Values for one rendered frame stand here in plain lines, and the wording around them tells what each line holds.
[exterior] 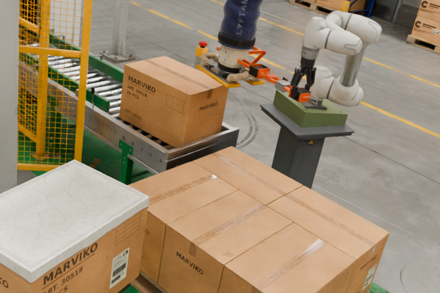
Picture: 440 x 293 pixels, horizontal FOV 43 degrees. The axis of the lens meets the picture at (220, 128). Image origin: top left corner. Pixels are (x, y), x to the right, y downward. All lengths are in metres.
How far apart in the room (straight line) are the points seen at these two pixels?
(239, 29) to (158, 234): 1.24
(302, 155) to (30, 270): 2.52
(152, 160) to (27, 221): 1.63
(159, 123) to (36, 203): 1.68
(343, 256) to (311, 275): 0.27
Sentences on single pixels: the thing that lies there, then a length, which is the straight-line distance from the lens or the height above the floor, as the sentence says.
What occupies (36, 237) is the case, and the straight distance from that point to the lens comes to 1.99.
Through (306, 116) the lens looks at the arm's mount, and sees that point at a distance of 3.78.
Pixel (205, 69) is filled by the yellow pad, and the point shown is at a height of 1.11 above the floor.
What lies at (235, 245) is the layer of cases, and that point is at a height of 0.54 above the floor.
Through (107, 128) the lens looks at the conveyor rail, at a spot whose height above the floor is 0.52.
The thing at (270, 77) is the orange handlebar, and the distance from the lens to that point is 3.12.
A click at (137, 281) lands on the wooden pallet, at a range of 3.35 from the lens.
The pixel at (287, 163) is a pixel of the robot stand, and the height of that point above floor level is 0.42.
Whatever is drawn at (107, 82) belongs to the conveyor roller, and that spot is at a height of 0.55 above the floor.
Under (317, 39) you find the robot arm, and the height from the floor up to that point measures 1.54.
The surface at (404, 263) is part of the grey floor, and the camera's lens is 4.15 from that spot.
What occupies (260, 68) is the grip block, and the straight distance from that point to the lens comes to 3.23.
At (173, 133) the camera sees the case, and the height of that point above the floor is 0.64.
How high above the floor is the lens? 2.23
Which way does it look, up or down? 25 degrees down
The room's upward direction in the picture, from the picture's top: 10 degrees clockwise
